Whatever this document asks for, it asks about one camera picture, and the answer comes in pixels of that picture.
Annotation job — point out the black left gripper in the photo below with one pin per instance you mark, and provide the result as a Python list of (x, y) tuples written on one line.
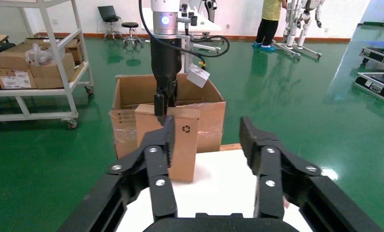
[(164, 67)]

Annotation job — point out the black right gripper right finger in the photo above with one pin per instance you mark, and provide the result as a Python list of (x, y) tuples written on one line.
[(270, 192)]

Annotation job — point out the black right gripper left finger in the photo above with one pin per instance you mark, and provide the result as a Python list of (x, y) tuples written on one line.
[(156, 192)]

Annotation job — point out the small cardboard box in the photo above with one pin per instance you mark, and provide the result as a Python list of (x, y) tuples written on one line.
[(185, 150)]

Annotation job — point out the large open cardboard box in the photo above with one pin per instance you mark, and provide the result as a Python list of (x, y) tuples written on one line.
[(211, 121)]

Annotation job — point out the flat wide cardboard box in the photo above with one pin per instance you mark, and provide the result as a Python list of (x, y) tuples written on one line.
[(75, 48)]

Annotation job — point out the plain brown cardboard box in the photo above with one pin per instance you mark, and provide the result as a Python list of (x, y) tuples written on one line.
[(11, 57), (49, 75)]

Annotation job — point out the cardboard box with shipping label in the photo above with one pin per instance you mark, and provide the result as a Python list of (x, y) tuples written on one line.
[(14, 80)]

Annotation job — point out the wooden board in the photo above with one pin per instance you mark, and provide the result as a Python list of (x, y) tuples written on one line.
[(231, 147)]

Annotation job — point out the black round stool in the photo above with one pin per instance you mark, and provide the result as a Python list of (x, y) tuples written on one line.
[(130, 25)]

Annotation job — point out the black cup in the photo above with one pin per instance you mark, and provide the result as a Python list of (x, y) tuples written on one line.
[(194, 20)]

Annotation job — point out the white desk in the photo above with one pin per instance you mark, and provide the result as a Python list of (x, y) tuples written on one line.
[(207, 25)]

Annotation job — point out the black and white robot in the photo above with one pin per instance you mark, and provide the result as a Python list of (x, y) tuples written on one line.
[(211, 8)]

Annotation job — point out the black office chair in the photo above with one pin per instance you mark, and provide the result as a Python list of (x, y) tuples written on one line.
[(108, 14)]

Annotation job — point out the white wheeled shelf cart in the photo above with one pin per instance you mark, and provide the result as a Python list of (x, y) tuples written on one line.
[(35, 92)]

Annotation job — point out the person in yellow shirt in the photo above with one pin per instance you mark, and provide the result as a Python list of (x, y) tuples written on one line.
[(270, 19)]

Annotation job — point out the clear plastic bag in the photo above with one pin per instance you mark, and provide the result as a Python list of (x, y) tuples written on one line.
[(38, 56)]

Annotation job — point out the black flight case with laptop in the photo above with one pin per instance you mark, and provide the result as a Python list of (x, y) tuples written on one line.
[(371, 85)]

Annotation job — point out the white humanoid robot on stand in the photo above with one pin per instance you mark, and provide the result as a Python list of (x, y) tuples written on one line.
[(299, 28)]

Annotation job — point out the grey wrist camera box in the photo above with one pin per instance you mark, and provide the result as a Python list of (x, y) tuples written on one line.
[(198, 76)]

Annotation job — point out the silver camera mount bracket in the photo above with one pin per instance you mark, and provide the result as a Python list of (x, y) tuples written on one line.
[(188, 54)]

